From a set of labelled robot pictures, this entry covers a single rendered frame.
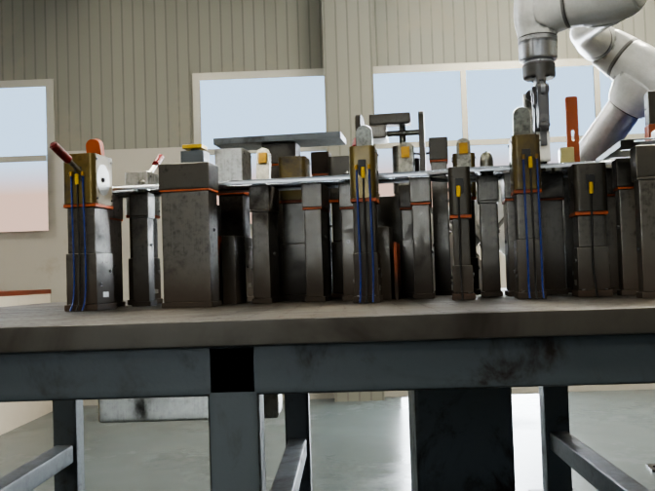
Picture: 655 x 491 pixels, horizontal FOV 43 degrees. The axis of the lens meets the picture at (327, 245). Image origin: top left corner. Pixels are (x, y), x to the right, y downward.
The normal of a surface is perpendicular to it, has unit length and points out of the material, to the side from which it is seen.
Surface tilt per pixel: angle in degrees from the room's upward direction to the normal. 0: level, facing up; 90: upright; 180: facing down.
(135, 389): 90
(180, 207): 90
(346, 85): 90
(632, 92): 105
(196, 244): 90
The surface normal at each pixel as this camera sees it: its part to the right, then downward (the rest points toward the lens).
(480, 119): -0.03, -0.04
